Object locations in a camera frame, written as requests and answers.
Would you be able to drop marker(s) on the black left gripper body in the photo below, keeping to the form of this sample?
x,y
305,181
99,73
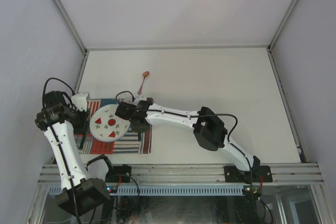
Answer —
x,y
80,120

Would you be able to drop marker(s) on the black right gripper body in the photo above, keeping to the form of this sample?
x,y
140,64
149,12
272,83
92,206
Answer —
x,y
138,129

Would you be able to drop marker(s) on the striped patchwork placemat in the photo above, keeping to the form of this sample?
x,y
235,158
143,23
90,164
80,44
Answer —
x,y
128,144

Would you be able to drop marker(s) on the white watermelon pattern plate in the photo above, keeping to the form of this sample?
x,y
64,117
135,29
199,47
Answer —
x,y
105,126

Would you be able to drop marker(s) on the gold fork green handle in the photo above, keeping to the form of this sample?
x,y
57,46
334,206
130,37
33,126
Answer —
x,y
82,141

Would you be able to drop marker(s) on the pink handled spoon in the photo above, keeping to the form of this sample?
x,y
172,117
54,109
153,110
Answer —
x,y
144,75

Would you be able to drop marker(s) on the clear drinking glass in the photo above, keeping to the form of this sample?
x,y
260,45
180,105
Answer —
x,y
126,97

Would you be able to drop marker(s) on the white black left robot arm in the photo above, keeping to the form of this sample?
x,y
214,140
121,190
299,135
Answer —
x,y
83,185

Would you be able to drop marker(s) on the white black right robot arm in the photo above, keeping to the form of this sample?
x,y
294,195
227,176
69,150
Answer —
x,y
213,132

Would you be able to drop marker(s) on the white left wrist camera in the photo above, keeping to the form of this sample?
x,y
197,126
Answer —
x,y
80,101

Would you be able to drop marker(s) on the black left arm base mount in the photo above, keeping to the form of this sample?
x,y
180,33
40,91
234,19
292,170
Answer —
x,y
119,172

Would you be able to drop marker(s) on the grey slotted cable duct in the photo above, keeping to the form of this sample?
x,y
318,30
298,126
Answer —
x,y
176,190

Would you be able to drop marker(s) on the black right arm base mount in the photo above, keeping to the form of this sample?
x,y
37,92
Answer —
x,y
233,175

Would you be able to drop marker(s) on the aluminium front rail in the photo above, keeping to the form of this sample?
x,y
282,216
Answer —
x,y
210,174

